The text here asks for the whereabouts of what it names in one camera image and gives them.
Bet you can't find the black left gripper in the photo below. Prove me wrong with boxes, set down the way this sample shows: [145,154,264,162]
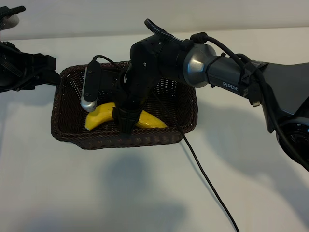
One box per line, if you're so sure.
[0,41,60,92]

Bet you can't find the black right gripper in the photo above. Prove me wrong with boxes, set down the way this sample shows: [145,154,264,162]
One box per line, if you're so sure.
[112,63,160,140]

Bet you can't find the yellow banana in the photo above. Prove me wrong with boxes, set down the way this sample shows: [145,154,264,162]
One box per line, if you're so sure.
[84,102,169,131]

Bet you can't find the dark brown woven basket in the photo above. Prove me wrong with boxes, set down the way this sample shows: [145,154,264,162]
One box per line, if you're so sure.
[50,61,198,150]

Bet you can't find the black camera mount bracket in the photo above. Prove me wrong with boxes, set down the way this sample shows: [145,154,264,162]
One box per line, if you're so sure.
[98,71,121,94]

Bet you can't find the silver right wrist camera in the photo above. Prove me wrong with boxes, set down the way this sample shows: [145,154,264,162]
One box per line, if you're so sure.
[80,59,101,113]

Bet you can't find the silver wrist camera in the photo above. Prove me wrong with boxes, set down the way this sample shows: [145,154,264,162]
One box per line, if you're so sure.
[0,14,19,30]
[80,59,101,113]

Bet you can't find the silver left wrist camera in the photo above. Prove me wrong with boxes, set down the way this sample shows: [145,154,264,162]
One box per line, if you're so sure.
[0,14,19,30]

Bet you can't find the black knurled cable plug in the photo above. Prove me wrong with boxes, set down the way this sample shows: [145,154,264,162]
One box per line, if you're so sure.
[0,6,26,16]

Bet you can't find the thin black hanging cable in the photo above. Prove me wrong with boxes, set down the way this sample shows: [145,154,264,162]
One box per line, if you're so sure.
[93,55,240,232]

